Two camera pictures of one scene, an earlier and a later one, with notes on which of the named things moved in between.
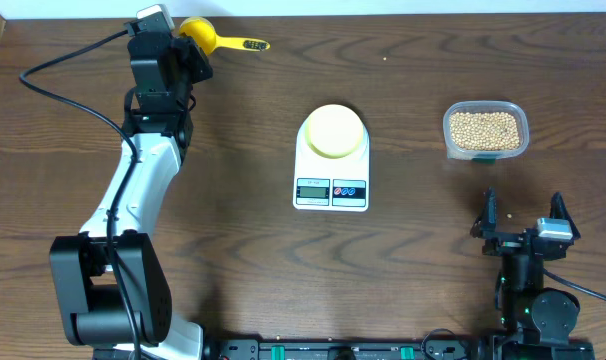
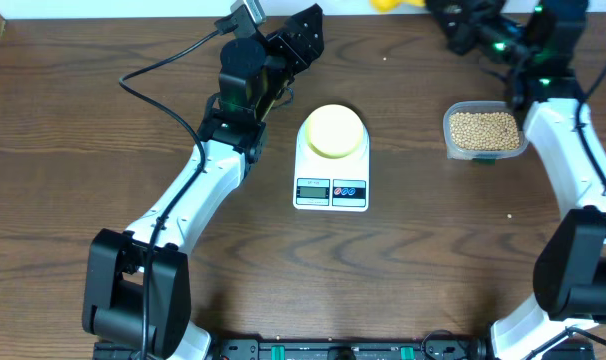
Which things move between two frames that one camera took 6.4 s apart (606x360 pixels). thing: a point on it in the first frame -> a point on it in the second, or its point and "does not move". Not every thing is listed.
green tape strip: (483, 161) does not move
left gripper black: (193, 55) -> (294, 32)
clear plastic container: (485, 130) does not move
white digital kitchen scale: (331, 184) does not move
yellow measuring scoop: (202, 32) -> (384, 6)
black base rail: (396, 349) does not move
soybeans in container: (484, 131) does not move
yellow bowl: (334, 131) does not move
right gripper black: (485, 227) -> (462, 34)
